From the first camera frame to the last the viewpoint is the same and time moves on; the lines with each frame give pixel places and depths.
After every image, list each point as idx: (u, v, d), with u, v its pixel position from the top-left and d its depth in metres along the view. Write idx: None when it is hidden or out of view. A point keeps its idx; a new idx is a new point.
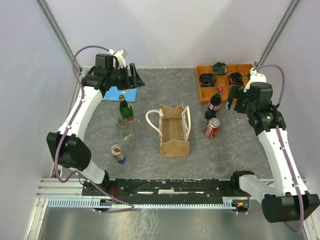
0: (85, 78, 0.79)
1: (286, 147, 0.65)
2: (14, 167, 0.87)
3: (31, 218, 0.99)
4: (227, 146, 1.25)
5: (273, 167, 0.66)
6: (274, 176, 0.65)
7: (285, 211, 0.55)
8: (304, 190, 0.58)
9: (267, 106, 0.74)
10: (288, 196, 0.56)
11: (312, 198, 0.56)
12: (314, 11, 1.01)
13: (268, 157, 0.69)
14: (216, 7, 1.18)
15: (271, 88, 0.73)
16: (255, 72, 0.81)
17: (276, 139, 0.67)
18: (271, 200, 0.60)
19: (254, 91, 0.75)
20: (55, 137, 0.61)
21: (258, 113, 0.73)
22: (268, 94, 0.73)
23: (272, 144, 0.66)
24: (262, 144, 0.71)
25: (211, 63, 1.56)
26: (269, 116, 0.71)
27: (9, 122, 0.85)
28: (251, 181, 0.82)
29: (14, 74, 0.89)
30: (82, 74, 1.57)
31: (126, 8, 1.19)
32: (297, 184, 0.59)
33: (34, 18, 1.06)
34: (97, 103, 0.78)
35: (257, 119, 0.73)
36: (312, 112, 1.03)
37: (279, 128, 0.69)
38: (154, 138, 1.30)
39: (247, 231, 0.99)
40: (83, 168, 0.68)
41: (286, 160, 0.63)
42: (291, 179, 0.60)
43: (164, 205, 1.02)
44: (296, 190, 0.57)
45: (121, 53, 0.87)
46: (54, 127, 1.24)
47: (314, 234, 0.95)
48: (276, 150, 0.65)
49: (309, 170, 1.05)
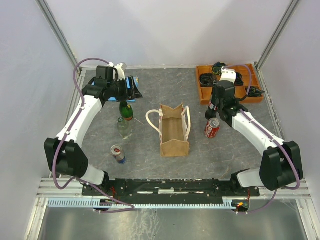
0: (85, 88, 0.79)
1: (254, 120, 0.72)
2: (14, 166, 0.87)
3: (31, 218, 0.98)
4: (227, 146, 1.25)
5: (253, 141, 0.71)
6: (257, 147, 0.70)
7: (274, 164, 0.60)
8: (281, 141, 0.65)
9: (232, 101, 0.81)
10: (271, 148, 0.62)
11: (290, 144, 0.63)
12: (314, 10, 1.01)
13: (245, 134, 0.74)
14: (216, 7, 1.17)
15: (232, 86, 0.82)
16: (226, 71, 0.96)
17: (243, 118, 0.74)
18: (264, 167, 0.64)
19: (219, 90, 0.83)
20: (53, 142, 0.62)
21: (225, 109, 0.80)
22: (231, 92, 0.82)
23: (243, 122, 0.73)
24: (236, 128, 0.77)
25: (211, 63, 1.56)
26: (233, 108, 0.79)
27: (9, 122, 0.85)
28: (249, 172, 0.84)
29: (14, 74, 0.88)
30: (82, 75, 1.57)
31: (126, 9, 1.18)
32: (272, 138, 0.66)
33: (34, 18, 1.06)
34: (96, 112, 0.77)
35: (226, 114, 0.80)
36: (312, 111, 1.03)
37: (244, 112, 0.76)
38: (154, 138, 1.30)
39: (246, 231, 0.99)
40: (80, 176, 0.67)
41: (258, 129, 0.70)
42: (267, 137, 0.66)
43: (164, 205, 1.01)
44: (275, 142, 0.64)
45: (121, 66, 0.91)
46: (54, 127, 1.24)
47: (314, 234, 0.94)
48: (247, 125, 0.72)
49: (309, 170, 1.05)
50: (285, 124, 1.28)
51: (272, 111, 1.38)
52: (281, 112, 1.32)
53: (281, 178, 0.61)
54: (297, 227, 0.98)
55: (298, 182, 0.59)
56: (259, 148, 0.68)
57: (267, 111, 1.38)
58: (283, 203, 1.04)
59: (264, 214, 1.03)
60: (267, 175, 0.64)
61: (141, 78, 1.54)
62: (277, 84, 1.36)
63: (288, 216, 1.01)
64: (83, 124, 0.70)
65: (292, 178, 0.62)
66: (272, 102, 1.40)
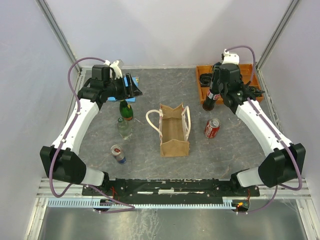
0: (82, 91, 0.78)
1: (261, 113, 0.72)
2: (14, 166, 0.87)
3: (31, 219, 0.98)
4: (227, 146, 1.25)
5: (258, 136, 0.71)
6: (262, 144, 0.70)
7: (278, 167, 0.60)
8: (289, 142, 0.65)
9: (237, 85, 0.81)
10: (277, 151, 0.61)
11: (297, 146, 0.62)
12: (314, 10, 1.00)
13: (250, 127, 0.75)
14: (216, 7, 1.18)
15: (238, 68, 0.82)
16: (229, 54, 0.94)
17: (251, 109, 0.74)
18: (266, 166, 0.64)
19: (224, 73, 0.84)
20: (49, 151, 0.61)
21: (230, 93, 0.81)
22: (237, 75, 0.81)
23: (249, 114, 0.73)
24: (240, 117, 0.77)
25: (211, 63, 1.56)
26: (239, 94, 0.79)
27: (9, 121, 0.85)
28: (248, 173, 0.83)
29: (14, 74, 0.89)
30: (82, 75, 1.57)
31: (126, 9, 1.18)
32: (280, 138, 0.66)
33: (34, 18, 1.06)
34: (93, 116, 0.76)
35: (230, 99, 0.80)
36: (312, 112, 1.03)
37: (251, 101, 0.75)
38: (154, 138, 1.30)
39: (247, 231, 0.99)
40: (78, 182, 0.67)
41: (264, 123, 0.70)
42: (274, 136, 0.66)
43: (164, 205, 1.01)
44: (282, 143, 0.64)
45: (117, 63, 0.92)
46: (54, 127, 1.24)
47: (315, 234, 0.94)
48: (254, 118, 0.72)
49: (309, 170, 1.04)
50: (285, 124, 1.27)
51: (272, 111, 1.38)
52: (281, 112, 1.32)
53: (281, 177, 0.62)
54: (297, 227, 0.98)
55: (301, 183, 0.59)
56: (264, 145, 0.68)
57: (267, 111, 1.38)
58: (283, 203, 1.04)
59: (264, 214, 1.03)
60: (267, 174, 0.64)
61: (140, 78, 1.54)
62: (276, 84, 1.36)
63: (288, 216, 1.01)
64: (79, 130, 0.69)
65: (291, 178, 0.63)
66: (272, 102, 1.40)
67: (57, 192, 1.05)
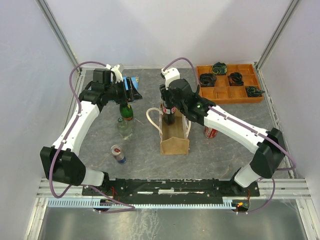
0: (83, 93, 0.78)
1: (228, 115, 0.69)
2: (14, 166, 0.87)
3: (31, 218, 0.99)
4: (227, 146, 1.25)
5: (236, 139, 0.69)
6: (244, 145, 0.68)
7: (268, 158, 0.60)
8: (265, 132, 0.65)
9: (193, 98, 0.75)
10: (262, 145, 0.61)
11: (273, 132, 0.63)
12: (314, 10, 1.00)
13: (225, 133, 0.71)
14: (216, 7, 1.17)
15: (187, 84, 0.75)
16: (167, 71, 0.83)
17: (216, 115, 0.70)
18: (257, 162, 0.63)
19: (176, 93, 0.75)
20: (49, 151, 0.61)
21: (190, 108, 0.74)
22: (189, 90, 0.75)
23: (217, 121, 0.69)
24: (210, 127, 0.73)
25: (211, 63, 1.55)
26: (199, 106, 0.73)
27: (9, 121, 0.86)
28: (242, 172, 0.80)
29: (15, 74, 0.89)
30: (82, 74, 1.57)
31: (126, 8, 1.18)
32: (257, 132, 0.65)
33: (33, 18, 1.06)
34: (93, 118, 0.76)
35: (193, 114, 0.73)
36: (312, 111, 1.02)
37: (212, 107, 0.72)
38: (154, 138, 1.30)
39: (247, 231, 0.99)
40: (77, 184, 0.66)
41: (235, 123, 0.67)
42: (250, 132, 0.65)
43: (164, 205, 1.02)
44: (261, 136, 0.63)
45: (118, 67, 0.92)
46: (54, 126, 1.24)
47: (314, 234, 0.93)
48: (224, 122, 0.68)
49: (309, 170, 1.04)
50: (285, 124, 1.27)
51: (272, 111, 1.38)
52: (281, 112, 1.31)
53: (273, 164, 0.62)
54: (297, 227, 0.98)
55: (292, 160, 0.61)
56: (247, 145, 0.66)
57: (267, 111, 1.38)
58: (283, 203, 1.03)
59: (264, 214, 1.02)
60: (261, 169, 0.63)
61: (140, 78, 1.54)
62: (276, 84, 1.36)
63: (288, 216, 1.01)
64: (80, 132, 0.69)
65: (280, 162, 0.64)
66: (272, 102, 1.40)
67: (56, 192, 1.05)
